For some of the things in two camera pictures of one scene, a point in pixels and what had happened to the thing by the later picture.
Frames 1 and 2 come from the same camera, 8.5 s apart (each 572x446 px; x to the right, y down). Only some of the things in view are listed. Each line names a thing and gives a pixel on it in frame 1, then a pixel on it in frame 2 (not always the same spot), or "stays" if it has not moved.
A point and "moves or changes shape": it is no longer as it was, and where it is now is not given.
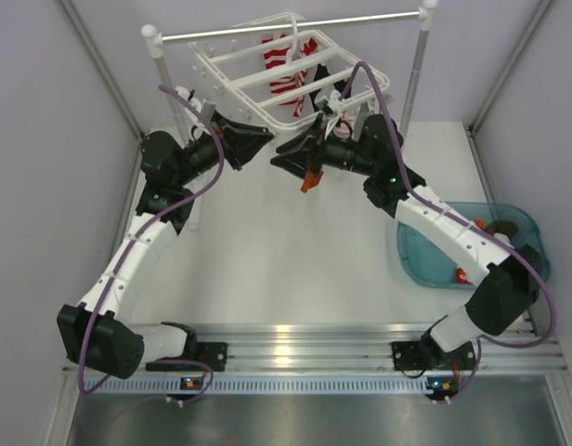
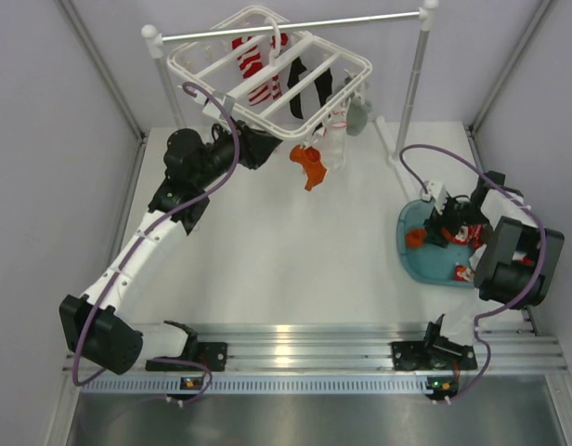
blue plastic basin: (423, 259) stays
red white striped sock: (300, 79) → (272, 88)
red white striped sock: (278, 58) → (250, 62)
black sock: (320, 72) → (295, 103)
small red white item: (461, 277) stays
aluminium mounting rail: (358, 347) stays
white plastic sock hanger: (275, 74) moves or changes shape
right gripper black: (296, 154) → (435, 226)
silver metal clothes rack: (424, 18) stays
